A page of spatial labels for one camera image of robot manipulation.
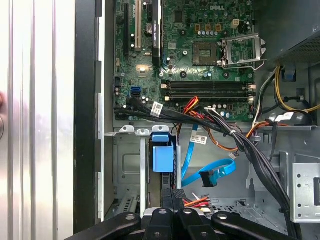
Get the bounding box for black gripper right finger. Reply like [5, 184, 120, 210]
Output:
[172, 189, 297, 240]

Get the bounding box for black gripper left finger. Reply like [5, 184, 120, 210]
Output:
[65, 189, 175, 240]

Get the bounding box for hard disk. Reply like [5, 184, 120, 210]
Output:
[148, 132, 181, 191]

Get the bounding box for metal disk bay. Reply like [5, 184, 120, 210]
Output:
[103, 124, 182, 218]

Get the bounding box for black RAM slot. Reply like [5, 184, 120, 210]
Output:
[161, 79, 256, 86]
[163, 96, 256, 103]
[163, 90, 256, 97]
[161, 85, 256, 92]

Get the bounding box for black expansion slot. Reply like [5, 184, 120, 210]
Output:
[123, 2, 130, 58]

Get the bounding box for white expansion slot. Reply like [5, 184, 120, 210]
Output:
[135, 0, 142, 50]

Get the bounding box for silver perforated drive cage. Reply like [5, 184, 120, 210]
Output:
[289, 162, 320, 223]

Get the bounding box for blue SATA port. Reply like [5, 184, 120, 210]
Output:
[129, 85, 143, 98]

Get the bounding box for green motherboard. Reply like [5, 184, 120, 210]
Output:
[113, 0, 257, 123]

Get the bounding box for small silver chipset heatsink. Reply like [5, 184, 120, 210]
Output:
[136, 64, 151, 77]

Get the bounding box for grey PC case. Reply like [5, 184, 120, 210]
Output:
[73, 0, 320, 240]

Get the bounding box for metal socket cover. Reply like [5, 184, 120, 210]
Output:
[221, 33, 267, 71]

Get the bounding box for CPU socket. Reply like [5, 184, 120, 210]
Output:
[192, 41, 218, 66]

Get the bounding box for blue plastic clip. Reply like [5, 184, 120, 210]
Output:
[283, 66, 297, 82]

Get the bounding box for black graphics card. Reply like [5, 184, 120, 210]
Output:
[144, 0, 165, 68]

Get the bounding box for grey power supply box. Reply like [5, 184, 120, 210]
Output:
[253, 0, 320, 67]

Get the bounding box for power wire with black connector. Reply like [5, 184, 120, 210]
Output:
[183, 192, 215, 217]

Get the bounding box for flat blue SATA wire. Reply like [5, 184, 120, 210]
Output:
[181, 123, 237, 189]

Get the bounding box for black cable bundle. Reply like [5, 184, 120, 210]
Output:
[113, 96, 301, 240]

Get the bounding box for red orange yellow wires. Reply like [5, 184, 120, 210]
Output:
[178, 96, 201, 116]

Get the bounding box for orange wire bundle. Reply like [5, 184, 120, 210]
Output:
[207, 119, 288, 152]

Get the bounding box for yellow and black power wires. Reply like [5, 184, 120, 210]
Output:
[251, 64, 320, 126]

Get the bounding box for thin wire locking lever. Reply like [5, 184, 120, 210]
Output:
[221, 58, 268, 71]

